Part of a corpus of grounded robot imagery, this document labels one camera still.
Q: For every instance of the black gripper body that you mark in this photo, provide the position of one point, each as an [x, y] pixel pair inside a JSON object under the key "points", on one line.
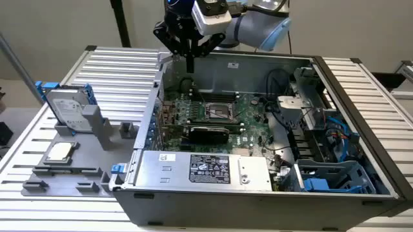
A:
{"points": [[180, 21]]}

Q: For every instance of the hard disk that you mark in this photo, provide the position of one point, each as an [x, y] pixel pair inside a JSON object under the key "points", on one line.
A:
{"points": [[315, 186], [66, 108]]}

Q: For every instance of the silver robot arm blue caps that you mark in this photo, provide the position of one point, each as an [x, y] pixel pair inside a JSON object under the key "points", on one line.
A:
{"points": [[251, 29]]}

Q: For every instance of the grey blue disk bay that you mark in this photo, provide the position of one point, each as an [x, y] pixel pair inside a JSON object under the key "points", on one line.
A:
{"points": [[338, 166]]}

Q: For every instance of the black stand pole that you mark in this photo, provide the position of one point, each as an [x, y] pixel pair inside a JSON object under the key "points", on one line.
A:
{"points": [[120, 24]]}

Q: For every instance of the CPU socket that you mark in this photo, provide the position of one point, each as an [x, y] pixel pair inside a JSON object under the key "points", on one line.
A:
{"points": [[219, 111]]}

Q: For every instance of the silver drive cage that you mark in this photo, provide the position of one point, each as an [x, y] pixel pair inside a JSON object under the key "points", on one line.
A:
{"points": [[306, 79]]}

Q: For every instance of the black graphics card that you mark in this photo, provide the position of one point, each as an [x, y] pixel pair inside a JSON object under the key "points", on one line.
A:
{"points": [[207, 135]]}

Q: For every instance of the green motherboard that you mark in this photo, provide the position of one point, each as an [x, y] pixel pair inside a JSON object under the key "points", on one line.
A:
{"points": [[254, 130]]}

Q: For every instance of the grey metal pole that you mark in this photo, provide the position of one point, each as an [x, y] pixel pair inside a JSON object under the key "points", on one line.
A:
{"points": [[19, 70]]}

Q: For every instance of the grey parts rack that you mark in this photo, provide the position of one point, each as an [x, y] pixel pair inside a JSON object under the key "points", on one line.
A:
{"points": [[90, 147]]}

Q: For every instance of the silver power supply unit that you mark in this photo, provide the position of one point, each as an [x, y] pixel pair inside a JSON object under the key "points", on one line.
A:
{"points": [[176, 169]]}

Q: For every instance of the blue case latch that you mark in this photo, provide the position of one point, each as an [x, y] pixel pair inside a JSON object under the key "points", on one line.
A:
{"points": [[118, 168]]}

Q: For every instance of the silver CPU chip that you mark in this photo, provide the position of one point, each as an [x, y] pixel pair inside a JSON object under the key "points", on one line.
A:
{"points": [[62, 152]]}

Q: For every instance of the green RAM stick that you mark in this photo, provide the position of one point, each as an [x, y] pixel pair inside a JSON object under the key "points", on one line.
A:
{"points": [[68, 171]]}

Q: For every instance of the open black PC case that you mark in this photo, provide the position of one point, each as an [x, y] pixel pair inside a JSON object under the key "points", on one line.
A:
{"points": [[258, 207]]}

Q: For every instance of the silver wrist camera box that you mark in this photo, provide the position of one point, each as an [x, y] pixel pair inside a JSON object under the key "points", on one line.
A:
{"points": [[213, 21]]}

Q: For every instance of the grey fan duct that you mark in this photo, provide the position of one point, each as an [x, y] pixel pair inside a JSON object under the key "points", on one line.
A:
{"points": [[289, 102]]}

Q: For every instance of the black box beside frame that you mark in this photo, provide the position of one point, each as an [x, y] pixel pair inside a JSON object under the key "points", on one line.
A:
{"points": [[386, 81]]}

